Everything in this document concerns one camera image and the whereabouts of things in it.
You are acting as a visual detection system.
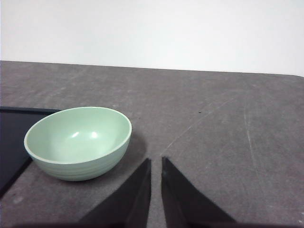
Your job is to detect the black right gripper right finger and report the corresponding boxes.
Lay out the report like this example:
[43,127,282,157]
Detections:
[161,156,238,228]

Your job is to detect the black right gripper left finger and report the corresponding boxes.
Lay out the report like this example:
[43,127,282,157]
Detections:
[79,158,152,228]

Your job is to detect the light green ceramic bowl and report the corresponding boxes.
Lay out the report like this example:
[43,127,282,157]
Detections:
[24,106,132,181]

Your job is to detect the dark rectangular serving tray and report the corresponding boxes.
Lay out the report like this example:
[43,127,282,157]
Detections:
[0,107,61,198]

